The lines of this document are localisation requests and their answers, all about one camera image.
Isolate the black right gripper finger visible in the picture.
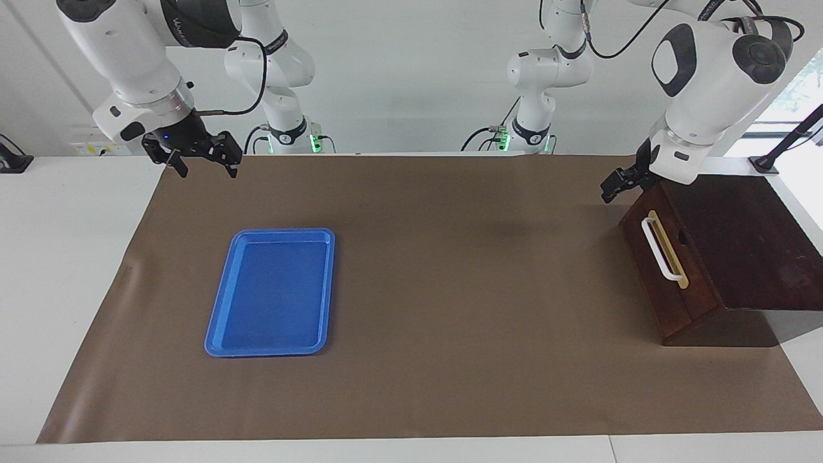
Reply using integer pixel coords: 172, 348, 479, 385
210, 131, 244, 179
141, 136, 191, 180

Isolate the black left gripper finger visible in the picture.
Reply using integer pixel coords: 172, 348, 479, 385
601, 167, 644, 204

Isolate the white drawer handle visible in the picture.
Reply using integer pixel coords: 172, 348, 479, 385
641, 217, 687, 284

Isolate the tan handle backplate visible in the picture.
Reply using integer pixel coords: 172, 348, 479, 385
647, 210, 691, 290

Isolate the dark wooden drawer cabinet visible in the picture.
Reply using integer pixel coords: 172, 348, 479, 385
619, 174, 823, 349

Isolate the blue plastic tray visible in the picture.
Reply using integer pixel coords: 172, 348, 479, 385
204, 228, 337, 358

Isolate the brown paper table mat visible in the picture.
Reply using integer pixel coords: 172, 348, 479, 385
37, 154, 823, 444

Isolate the black base cable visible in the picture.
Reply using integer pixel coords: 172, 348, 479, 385
244, 125, 271, 156
498, 95, 522, 129
460, 126, 509, 153

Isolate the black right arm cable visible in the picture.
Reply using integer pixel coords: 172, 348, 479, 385
193, 35, 268, 118

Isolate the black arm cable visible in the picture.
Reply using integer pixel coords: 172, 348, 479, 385
193, 35, 268, 118
579, 0, 805, 60

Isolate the white wall socket box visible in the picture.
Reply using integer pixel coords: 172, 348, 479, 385
69, 125, 112, 157

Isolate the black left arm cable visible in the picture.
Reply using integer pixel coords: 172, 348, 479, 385
579, 0, 805, 60

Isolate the black camera stand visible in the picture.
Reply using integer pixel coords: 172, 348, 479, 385
749, 103, 823, 175

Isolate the black mount base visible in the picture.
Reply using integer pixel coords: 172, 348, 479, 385
0, 133, 35, 174

